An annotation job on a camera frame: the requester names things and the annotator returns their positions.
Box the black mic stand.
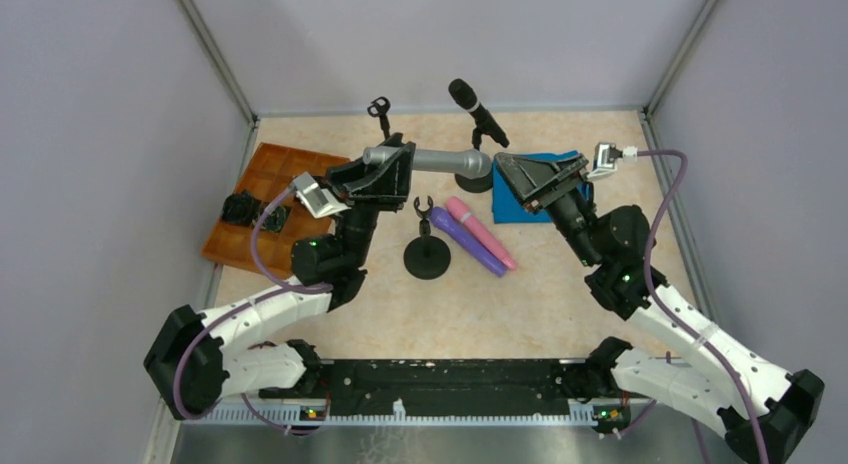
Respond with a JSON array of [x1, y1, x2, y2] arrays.
[[403, 196, 451, 280], [454, 128, 493, 194], [366, 96, 392, 140]]

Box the silver grey microphone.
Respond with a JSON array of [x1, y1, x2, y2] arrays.
[[362, 146, 492, 179]]

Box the black microphone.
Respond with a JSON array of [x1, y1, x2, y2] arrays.
[[448, 78, 510, 150]]

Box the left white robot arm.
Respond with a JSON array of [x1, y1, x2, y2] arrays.
[[143, 133, 416, 420]]

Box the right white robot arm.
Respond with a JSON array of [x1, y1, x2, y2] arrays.
[[494, 143, 824, 463]]

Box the blue folded cloth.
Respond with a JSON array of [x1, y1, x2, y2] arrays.
[[492, 150, 594, 224]]

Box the purple microphone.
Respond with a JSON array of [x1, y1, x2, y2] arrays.
[[430, 206, 507, 277]]

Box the pink microphone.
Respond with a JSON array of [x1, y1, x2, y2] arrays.
[[446, 196, 517, 270]]

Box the brown wooden compartment tray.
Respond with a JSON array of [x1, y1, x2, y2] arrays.
[[202, 143, 349, 278]]

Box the green black bundle in tray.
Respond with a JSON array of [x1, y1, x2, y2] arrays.
[[261, 205, 291, 234]]

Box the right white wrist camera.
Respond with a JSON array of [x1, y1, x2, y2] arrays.
[[586, 142, 639, 182]]

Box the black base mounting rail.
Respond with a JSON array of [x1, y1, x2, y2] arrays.
[[258, 359, 621, 418]]

